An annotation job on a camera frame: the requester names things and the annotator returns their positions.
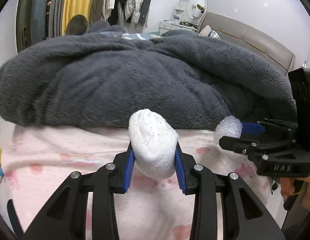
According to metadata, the pink printed bed sheet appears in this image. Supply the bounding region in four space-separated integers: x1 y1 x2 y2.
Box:
0 124 273 240

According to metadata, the beige coat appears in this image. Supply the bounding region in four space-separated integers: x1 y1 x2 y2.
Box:
91 0 113 23

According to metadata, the white puffer jacket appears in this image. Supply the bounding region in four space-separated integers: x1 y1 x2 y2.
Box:
125 0 145 24

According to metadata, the white desktop shelf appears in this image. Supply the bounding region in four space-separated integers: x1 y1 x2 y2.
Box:
173 1 188 22

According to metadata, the white dressing table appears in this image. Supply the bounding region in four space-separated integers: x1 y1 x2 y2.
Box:
159 19 198 33

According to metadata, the beige padded headboard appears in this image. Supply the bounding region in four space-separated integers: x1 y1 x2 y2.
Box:
196 12 295 77

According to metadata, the yellow curtain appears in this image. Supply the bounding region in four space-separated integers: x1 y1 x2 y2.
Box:
62 0 97 33

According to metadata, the grey curtain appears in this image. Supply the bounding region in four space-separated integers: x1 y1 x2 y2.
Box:
49 0 69 39

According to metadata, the clear bubble wrap wad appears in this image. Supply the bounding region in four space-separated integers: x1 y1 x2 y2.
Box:
213 115 243 144

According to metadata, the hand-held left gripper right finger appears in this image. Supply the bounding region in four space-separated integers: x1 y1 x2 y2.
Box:
173 141 286 240

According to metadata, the dark glass balcony door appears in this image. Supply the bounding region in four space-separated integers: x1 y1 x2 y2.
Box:
16 0 55 53

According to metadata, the beige pillow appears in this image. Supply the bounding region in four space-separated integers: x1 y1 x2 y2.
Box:
198 25 213 37

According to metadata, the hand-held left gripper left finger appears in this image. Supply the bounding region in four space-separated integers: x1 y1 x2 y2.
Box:
21 141 135 240

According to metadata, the black jacket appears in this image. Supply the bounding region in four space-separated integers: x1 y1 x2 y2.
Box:
109 0 130 25

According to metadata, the white sock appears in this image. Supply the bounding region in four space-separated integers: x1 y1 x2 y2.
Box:
129 109 179 180

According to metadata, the person's right hand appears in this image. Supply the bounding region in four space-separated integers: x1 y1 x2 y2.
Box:
280 169 310 209

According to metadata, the dark grey vest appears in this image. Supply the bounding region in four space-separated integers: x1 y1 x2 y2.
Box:
139 0 153 28

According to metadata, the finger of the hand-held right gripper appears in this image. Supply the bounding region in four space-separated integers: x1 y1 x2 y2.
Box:
219 135 271 161
241 120 290 137

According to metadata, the round white mirror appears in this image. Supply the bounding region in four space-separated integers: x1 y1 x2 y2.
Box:
187 0 207 20

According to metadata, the dark grey fleece blanket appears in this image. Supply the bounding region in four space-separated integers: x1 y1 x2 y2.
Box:
0 21 296 133

